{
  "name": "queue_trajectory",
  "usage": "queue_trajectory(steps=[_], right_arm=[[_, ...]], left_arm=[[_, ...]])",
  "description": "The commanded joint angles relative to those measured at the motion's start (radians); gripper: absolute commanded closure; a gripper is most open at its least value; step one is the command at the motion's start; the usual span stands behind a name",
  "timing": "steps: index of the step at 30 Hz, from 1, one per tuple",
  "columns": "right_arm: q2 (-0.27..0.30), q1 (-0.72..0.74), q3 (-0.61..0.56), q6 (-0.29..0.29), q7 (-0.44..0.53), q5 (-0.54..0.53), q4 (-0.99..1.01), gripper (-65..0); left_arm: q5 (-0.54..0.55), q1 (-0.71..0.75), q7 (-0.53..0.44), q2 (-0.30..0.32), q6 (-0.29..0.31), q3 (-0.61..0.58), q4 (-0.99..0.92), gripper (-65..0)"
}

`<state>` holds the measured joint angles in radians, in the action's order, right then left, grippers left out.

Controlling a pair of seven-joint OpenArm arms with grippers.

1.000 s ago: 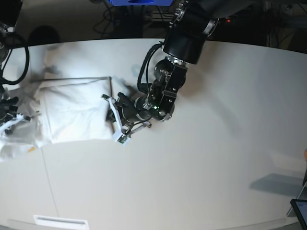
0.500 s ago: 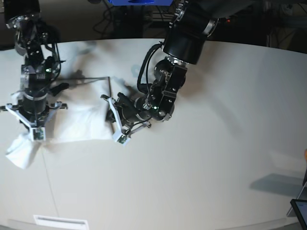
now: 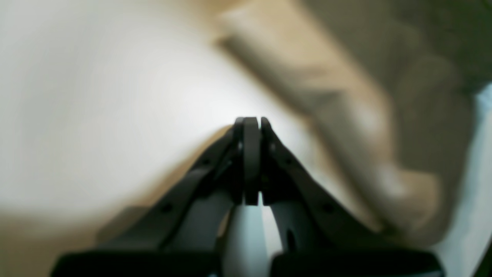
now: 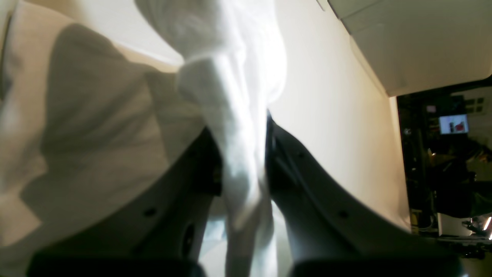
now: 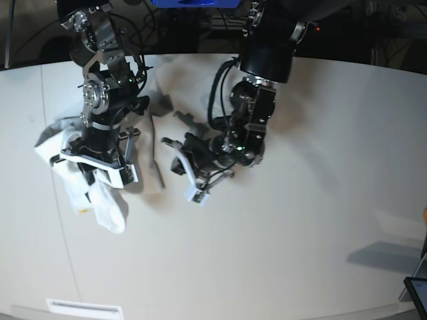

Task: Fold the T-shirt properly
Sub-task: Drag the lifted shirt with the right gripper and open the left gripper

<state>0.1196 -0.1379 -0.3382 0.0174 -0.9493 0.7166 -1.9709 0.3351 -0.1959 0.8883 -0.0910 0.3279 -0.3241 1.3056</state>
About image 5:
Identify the white paper label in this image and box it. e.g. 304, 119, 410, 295
46, 299, 124, 320

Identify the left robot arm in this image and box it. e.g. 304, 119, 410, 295
168, 1, 316, 181

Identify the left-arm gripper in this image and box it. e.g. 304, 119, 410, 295
171, 132, 240, 180

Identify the white printed T-shirt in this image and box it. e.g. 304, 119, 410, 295
33, 111, 166, 235

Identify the black tablet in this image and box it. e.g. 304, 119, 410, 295
404, 277, 427, 320

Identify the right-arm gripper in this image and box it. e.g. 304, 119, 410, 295
59, 124, 129, 186

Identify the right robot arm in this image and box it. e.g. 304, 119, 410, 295
56, 1, 149, 189

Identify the blue camera stand base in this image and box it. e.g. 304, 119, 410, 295
151, 0, 240, 9

